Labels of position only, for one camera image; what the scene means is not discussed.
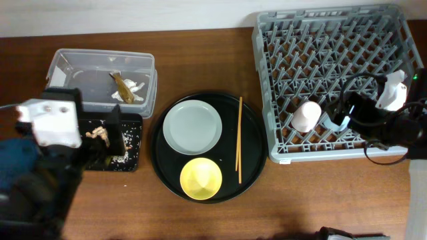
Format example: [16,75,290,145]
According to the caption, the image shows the pink cup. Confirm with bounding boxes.
[291,101,322,133]

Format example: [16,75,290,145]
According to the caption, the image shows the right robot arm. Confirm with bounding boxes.
[325,68,426,164]

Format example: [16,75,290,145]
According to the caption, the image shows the wooden chopstick left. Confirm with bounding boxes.
[235,97,242,171]

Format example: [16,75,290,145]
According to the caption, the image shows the grey dishwasher rack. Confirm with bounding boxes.
[252,4,423,164]

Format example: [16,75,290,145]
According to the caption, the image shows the round black serving tray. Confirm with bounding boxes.
[150,91,268,204]

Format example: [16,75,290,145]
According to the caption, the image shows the yellow bowl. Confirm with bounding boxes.
[179,157,223,201]

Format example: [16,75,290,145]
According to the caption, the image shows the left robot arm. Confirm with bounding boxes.
[1,88,125,239]

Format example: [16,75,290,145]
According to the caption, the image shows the wooden chopstick right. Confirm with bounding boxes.
[238,96,243,184]

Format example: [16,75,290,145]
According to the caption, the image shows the clear plastic bin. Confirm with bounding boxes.
[47,49,157,119]

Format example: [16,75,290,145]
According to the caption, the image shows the white tissue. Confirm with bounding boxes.
[111,79,145,104]

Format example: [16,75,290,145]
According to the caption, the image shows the wooden chopstick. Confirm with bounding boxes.
[235,97,242,171]
[238,96,243,184]

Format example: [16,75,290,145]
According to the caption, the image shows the gold snack wrapper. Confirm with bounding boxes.
[109,71,134,104]

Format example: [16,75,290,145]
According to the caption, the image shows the food scraps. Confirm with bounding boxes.
[85,126,110,147]

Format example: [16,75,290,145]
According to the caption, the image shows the grey plate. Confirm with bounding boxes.
[163,99,222,155]

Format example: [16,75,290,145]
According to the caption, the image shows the black rectangular tray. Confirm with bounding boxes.
[79,113,143,172]

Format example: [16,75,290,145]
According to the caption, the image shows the blue cup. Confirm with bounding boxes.
[324,114,350,132]

